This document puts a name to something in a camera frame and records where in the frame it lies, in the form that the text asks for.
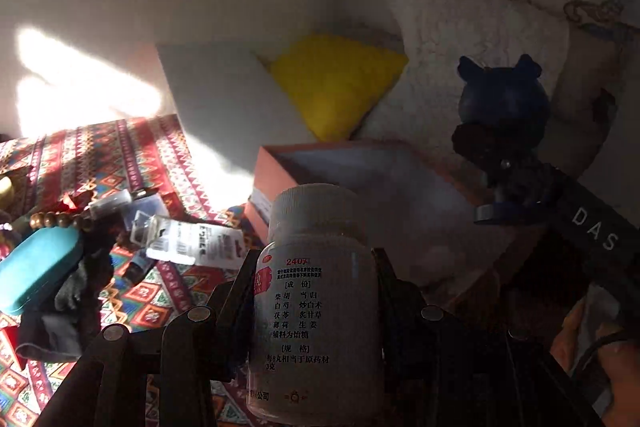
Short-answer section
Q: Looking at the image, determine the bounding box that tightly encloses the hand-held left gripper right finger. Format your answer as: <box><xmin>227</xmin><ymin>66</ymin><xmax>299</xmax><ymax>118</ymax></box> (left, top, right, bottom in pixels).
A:
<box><xmin>371</xmin><ymin>249</ymin><xmax>607</xmax><ymax>427</ymax></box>

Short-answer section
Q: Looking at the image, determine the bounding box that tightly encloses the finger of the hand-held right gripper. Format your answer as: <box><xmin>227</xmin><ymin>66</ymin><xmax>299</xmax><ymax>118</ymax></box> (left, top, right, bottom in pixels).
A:
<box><xmin>474</xmin><ymin>177</ymin><xmax>552</xmax><ymax>226</ymax></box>
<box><xmin>451</xmin><ymin>123</ymin><xmax>507</xmax><ymax>168</ymax></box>

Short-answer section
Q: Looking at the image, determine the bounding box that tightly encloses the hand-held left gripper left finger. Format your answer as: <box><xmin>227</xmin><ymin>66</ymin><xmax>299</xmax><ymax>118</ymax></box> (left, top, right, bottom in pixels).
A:
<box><xmin>37</xmin><ymin>251</ymin><xmax>262</xmax><ymax>427</ymax></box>

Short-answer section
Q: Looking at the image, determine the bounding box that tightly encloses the blue piggy bank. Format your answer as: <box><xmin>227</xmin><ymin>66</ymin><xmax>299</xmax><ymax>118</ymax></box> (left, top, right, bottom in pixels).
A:
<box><xmin>457</xmin><ymin>54</ymin><xmax>552</xmax><ymax>144</ymax></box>

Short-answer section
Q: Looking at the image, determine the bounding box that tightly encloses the orange box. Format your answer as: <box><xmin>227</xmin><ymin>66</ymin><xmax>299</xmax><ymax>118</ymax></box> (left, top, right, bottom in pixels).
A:
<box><xmin>245</xmin><ymin>141</ymin><xmax>506</xmax><ymax>313</ymax></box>

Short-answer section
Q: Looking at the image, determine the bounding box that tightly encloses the white medicine bottle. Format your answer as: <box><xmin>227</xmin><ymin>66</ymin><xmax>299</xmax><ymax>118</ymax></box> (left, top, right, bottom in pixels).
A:
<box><xmin>246</xmin><ymin>184</ymin><xmax>384</xmax><ymax>426</ymax></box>

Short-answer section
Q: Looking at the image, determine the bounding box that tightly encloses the dark cloth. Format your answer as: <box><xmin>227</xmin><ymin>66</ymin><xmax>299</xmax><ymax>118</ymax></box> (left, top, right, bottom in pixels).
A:
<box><xmin>16</xmin><ymin>251</ymin><xmax>117</xmax><ymax>364</ymax></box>

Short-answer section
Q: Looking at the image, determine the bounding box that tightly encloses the person's right hand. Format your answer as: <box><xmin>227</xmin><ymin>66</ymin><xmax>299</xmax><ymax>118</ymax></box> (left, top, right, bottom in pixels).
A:
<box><xmin>549</xmin><ymin>287</ymin><xmax>640</xmax><ymax>413</ymax></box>

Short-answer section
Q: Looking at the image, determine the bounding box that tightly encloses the clear blister pack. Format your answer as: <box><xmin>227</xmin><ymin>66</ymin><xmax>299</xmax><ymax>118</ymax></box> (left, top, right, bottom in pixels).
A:
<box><xmin>144</xmin><ymin>216</ymin><xmax>247</xmax><ymax>269</ymax></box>

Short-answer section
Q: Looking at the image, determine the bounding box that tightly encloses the white fluffy pillow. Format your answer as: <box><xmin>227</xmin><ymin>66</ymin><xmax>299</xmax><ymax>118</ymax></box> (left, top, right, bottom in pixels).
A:
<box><xmin>362</xmin><ymin>0</ymin><xmax>572</xmax><ymax>148</ymax></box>

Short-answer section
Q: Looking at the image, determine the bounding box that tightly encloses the beige pillow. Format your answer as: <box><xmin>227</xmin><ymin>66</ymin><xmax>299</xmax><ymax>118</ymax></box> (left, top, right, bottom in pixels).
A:
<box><xmin>549</xmin><ymin>26</ymin><xmax>628</xmax><ymax>140</ymax></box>

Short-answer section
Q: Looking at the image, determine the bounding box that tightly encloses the red patterned tablecloth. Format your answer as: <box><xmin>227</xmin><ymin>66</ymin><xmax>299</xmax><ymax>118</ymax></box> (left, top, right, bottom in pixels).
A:
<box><xmin>0</xmin><ymin>114</ymin><xmax>281</xmax><ymax>427</ymax></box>

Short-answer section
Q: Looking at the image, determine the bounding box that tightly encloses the yellow pillow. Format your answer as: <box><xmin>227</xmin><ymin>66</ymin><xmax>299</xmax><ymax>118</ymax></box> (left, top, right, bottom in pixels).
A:
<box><xmin>269</xmin><ymin>34</ymin><xmax>409</xmax><ymax>142</ymax></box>

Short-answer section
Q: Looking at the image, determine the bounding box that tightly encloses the white flat board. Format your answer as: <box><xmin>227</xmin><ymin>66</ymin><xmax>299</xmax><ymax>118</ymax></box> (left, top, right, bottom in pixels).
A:
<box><xmin>156</xmin><ymin>41</ymin><xmax>313</xmax><ymax>185</ymax></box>

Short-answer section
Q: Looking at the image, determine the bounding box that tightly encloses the teal glasses case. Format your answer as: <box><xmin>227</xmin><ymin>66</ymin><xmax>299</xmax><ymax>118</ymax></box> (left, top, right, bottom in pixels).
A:
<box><xmin>0</xmin><ymin>226</ymin><xmax>85</xmax><ymax>314</ymax></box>

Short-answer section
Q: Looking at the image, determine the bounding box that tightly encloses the wooden bead bracelet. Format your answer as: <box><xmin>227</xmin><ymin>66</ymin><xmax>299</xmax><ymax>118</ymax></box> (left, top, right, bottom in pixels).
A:
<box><xmin>29</xmin><ymin>211</ymin><xmax>97</xmax><ymax>234</ymax></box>

